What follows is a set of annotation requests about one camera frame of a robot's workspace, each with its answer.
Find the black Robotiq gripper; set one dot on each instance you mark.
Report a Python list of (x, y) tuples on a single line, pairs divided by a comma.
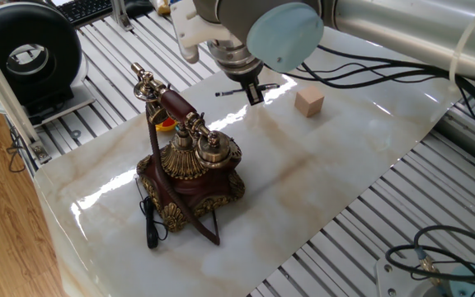
[(243, 74)]

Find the silver and black pen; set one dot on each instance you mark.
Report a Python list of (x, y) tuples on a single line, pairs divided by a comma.
[(229, 92)]

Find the antique brass rotary phone base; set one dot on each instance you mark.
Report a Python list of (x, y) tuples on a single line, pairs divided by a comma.
[(196, 185)]

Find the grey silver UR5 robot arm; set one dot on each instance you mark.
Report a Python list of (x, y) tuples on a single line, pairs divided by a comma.
[(386, 29)]

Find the silver robot base mounting plate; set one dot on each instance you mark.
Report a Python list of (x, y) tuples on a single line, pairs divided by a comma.
[(394, 280)]

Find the brass and maroon phone handset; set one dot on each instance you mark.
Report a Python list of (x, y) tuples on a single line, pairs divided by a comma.
[(177, 106)]

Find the small wooden cube block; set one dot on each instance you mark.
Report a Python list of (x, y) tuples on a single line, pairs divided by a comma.
[(309, 102)]

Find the yellow orange turtle toy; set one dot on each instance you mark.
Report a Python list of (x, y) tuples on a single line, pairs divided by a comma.
[(166, 125)]

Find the glossy marble pattern mat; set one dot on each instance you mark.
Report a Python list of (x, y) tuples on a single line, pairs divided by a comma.
[(303, 185)]

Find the black computer keyboard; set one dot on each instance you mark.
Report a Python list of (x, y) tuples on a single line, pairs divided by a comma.
[(85, 10)]

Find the white zip tie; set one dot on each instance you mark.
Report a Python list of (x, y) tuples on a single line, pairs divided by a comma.
[(462, 41)]

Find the white plastic wrist mount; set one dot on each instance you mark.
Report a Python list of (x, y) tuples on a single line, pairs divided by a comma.
[(188, 29)]

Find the aluminium upright post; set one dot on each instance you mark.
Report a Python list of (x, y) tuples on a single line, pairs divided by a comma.
[(120, 16)]

